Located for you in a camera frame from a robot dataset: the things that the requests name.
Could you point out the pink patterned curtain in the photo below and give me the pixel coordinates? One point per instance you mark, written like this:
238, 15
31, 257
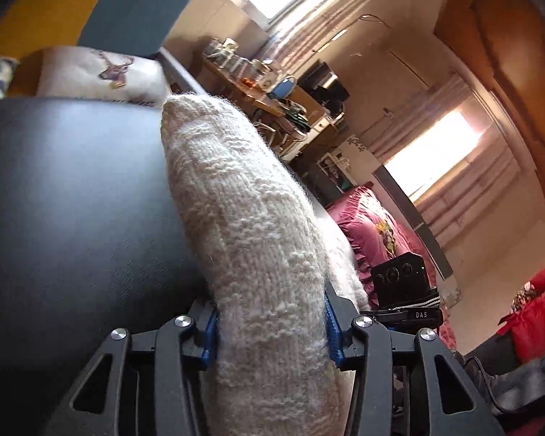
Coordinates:
318, 22

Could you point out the deer print pillow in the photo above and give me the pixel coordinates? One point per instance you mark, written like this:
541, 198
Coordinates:
86, 77

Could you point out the wooden wardrobe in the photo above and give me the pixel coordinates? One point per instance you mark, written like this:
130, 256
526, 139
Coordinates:
504, 32

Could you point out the large white labelled jar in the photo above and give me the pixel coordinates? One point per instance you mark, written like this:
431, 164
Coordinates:
263, 72

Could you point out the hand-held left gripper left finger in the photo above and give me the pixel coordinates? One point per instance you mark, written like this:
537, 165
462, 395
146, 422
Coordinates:
209, 340

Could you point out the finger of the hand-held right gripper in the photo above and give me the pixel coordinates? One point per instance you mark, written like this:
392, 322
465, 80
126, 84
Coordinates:
413, 318

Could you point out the red garment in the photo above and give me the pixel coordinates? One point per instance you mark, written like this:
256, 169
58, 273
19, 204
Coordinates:
540, 313

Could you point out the pink ruffled bedding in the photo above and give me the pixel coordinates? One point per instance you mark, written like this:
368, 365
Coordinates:
377, 227

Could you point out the bright side window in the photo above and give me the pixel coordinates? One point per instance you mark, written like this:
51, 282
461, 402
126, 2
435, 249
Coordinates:
436, 154

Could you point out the beige cabinet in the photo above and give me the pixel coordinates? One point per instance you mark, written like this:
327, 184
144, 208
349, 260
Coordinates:
320, 122

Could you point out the wooden desk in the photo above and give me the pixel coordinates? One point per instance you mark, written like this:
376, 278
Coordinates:
250, 95

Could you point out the white low shelf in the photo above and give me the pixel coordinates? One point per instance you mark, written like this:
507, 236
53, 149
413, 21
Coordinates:
338, 172

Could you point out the long beige curtain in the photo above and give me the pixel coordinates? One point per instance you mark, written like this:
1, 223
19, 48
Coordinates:
495, 181

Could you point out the person's dark clothing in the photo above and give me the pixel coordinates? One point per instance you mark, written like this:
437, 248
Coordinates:
527, 386

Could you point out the bunch of small oranges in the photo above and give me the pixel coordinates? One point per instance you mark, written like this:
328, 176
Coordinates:
249, 83

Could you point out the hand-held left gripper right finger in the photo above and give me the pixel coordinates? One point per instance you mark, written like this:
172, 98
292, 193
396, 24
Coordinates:
331, 334

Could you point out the black television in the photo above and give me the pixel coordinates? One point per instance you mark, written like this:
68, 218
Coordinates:
322, 81

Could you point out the grey yellow blue sofa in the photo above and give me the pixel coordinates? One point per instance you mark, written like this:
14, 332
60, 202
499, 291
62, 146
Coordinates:
131, 9

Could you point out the cream knitted sweater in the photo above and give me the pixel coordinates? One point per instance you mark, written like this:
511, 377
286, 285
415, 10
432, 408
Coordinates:
254, 259

